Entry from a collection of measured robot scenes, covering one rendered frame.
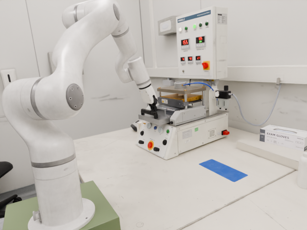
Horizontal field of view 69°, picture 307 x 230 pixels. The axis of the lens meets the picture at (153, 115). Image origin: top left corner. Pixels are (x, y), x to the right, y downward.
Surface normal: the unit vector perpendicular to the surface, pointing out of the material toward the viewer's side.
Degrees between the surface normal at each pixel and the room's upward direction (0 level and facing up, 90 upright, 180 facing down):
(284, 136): 86
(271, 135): 87
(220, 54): 90
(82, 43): 76
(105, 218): 4
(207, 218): 0
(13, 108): 95
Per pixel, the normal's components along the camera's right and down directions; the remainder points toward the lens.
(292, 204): -0.07, -0.97
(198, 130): 0.58, 0.15
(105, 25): 0.62, 0.53
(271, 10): -0.87, 0.18
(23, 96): -0.34, -0.07
